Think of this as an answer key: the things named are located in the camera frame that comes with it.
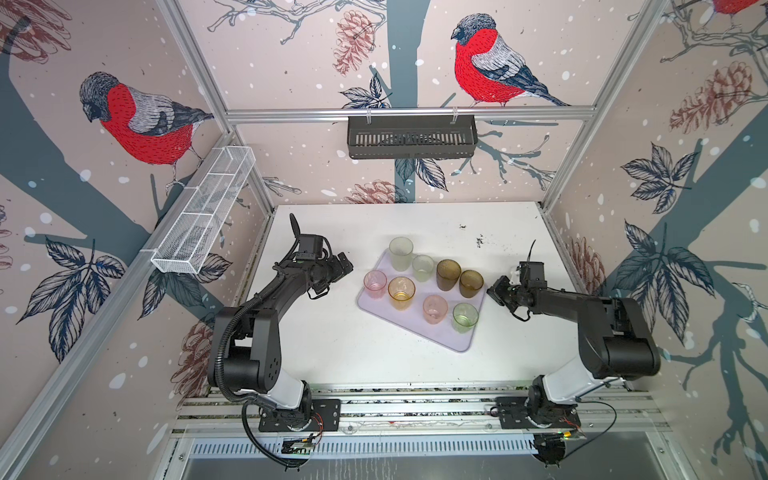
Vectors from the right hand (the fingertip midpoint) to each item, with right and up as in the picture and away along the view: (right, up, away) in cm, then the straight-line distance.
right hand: (486, 290), depth 96 cm
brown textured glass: (-5, +3, 0) cm, 6 cm away
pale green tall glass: (-28, +14, +6) cm, 32 cm away
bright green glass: (-9, -7, -6) cm, 13 cm away
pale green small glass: (-21, +7, +5) cm, 22 cm away
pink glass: (-18, -5, -4) cm, 19 cm away
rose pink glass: (-37, +3, 0) cm, 37 cm away
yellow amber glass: (-28, 0, -2) cm, 28 cm away
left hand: (-47, +7, -5) cm, 47 cm away
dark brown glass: (-13, +6, -1) cm, 14 cm away
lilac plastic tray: (-24, -2, -4) cm, 24 cm away
